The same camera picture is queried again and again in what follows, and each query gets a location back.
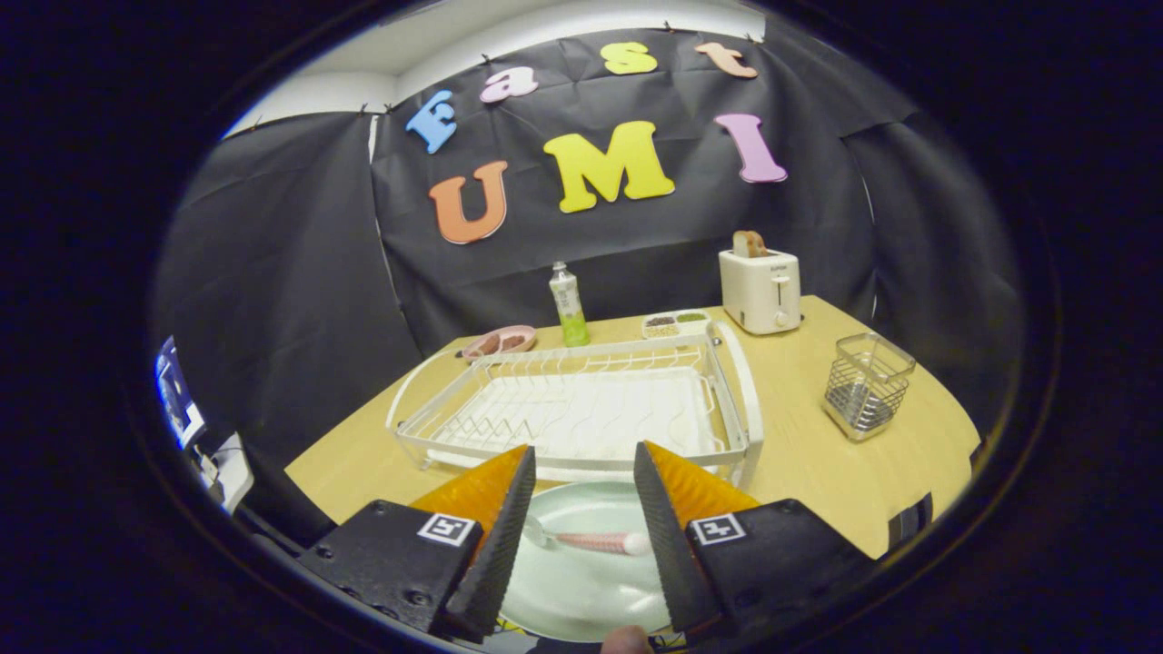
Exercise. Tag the white equipment box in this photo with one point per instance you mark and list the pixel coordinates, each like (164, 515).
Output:
(232, 468)

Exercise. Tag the bright monitor screen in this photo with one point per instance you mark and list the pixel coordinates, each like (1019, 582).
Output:
(177, 395)

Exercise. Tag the black chair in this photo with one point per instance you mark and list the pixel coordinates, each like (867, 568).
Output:
(909, 522)

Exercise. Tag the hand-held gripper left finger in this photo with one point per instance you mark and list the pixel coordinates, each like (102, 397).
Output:
(495, 554)

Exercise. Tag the mint green plate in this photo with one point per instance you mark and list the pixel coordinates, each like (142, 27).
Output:
(581, 590)

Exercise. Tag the white divided snack dish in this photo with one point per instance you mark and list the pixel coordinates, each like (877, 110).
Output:
(676, 323)

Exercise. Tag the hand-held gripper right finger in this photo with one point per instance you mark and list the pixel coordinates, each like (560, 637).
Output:
(668, 545)

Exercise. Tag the cream toaster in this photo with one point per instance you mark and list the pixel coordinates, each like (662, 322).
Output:
(759, 291)

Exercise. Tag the pink plate with food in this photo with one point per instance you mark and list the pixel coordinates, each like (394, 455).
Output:
(500, 343)

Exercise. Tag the toasted bread slice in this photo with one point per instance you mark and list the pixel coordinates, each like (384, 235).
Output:
(749, 244)

